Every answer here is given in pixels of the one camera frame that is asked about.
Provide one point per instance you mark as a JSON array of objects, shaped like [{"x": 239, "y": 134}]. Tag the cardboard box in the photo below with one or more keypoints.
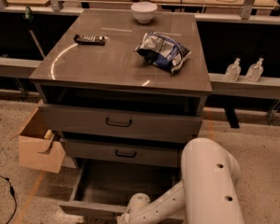
[{"x": 38, "y": 147}]

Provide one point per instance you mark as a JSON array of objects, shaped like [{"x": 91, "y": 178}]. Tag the black remote control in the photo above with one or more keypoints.
[{"x": 89, "y": 40}]

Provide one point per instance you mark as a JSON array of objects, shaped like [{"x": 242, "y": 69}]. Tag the grey middle drawer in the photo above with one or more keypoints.
[{"x": 137, "y": 154}]

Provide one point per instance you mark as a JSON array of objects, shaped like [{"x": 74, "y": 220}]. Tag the grey metal rail shelf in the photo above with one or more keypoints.
[{"x": 266, "y": 88}]

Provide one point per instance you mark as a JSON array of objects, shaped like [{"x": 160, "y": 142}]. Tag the black white snack bag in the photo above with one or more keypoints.
[{"x": 163, "y": 52}]

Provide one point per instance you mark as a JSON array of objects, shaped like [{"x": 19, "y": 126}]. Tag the grey top drawer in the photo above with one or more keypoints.
[{"x": 118, "y": 123}]

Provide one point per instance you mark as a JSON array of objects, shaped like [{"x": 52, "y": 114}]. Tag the white ceramic bowl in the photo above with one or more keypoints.
[{"x": 144, "y": 12}]

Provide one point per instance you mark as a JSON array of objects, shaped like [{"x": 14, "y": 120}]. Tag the right clear pump bottle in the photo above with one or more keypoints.
[{"x": 255, "y": 71}]

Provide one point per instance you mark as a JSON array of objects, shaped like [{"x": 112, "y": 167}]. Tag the grey bottom drawer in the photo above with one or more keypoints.
[{"x": 103, "y": 189}]

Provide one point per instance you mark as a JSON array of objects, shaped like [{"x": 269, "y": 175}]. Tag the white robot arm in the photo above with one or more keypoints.
[{"x": 206, "y": 191}]

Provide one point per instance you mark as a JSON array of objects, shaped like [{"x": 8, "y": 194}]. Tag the grey drawer cabinet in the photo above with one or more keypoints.
[{"x": 114, "y": 76}]

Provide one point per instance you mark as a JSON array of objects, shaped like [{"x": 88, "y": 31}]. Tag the left clear pump bottle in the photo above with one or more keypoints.
[{"x": 233, "y": 70}]

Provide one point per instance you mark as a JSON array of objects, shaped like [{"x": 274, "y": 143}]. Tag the clear pump bottle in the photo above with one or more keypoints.
[
  {"x": 255, "y": 71},
  {"x": 233, "y": 70}
]

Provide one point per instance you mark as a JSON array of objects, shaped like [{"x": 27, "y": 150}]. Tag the grey drawer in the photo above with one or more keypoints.
[
  {"x": 118, "y": 123},
  {"x": 137, "y": 154},
  {"x": 103, "y": 189}
]

